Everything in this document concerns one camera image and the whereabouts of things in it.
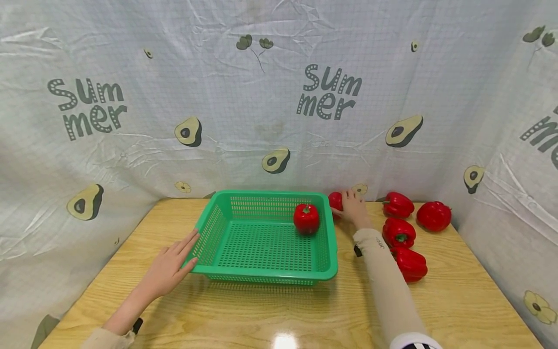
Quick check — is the person's left hand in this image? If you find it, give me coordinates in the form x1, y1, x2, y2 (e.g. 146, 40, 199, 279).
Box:
141, 229, 201, 299

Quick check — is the person's right hand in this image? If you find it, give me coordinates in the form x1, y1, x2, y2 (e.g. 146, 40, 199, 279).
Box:
332, 190, 372, 230

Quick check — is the red bell pepper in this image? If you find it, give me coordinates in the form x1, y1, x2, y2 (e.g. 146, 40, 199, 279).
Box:
383, 192, 415, 219
416, 201, 452, 232
293, 204, 321, 236
382, 218, 417, 250
391, 246, 428, 283
327, 192, 344, 220

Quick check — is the green plastic perforated basket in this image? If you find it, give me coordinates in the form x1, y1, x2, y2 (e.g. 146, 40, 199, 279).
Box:
190, 190, 339, 286

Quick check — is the person's left forearm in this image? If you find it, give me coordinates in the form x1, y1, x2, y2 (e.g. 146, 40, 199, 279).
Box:
80, 285, 160, 349

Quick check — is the person's right forearm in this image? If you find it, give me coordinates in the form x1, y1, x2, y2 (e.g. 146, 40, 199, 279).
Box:
352, 228, 443, 349

